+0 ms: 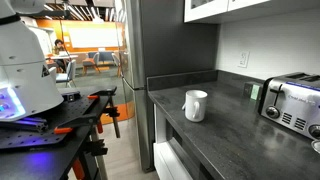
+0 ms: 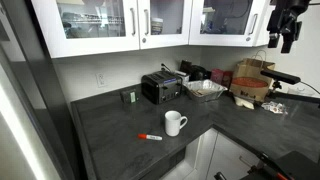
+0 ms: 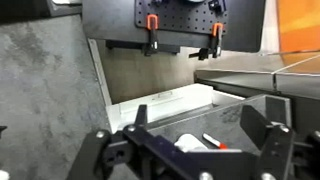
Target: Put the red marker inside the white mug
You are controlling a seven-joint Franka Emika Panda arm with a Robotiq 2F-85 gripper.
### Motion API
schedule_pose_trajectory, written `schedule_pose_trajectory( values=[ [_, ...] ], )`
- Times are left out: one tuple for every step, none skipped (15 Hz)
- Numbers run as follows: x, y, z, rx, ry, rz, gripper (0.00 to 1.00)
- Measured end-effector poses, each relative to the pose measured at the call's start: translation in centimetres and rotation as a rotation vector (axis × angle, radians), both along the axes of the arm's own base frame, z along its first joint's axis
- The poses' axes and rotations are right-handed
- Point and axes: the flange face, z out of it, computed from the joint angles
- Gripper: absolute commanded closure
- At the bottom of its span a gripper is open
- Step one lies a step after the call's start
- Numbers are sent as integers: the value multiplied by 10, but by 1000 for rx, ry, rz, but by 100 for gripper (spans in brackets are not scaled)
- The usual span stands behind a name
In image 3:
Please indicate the orange and black bar clamp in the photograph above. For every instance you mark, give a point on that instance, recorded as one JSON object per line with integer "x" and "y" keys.
{"x": 216, "y": 40}
{"x": 152, "y": 31}

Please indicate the orange panel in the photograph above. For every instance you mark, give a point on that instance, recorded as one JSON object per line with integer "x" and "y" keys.
{"x": 298, "y": 25}

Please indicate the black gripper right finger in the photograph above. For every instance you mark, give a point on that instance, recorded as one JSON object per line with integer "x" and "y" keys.
{"x": 255, "y": 125}

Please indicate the red marker with white barrel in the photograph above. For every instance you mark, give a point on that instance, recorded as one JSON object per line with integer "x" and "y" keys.
{"x": 213, "y": 141}

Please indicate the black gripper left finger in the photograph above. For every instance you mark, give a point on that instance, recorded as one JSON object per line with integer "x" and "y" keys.
{"x": 140, "y": 116}

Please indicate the black perforated pegboard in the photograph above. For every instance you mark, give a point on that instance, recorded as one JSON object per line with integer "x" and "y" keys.
{"x": 181, "y": 15}

